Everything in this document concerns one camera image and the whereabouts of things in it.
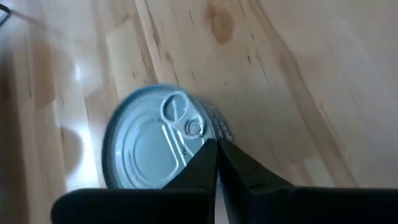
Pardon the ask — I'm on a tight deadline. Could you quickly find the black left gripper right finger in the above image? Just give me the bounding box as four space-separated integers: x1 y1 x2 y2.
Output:
218 138 295 224

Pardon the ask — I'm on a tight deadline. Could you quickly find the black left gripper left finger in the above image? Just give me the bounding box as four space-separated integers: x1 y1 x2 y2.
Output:
161 138 219 224

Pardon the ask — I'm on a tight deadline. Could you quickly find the blue albacore tuna can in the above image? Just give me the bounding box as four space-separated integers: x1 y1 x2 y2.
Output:
101 83 233 190

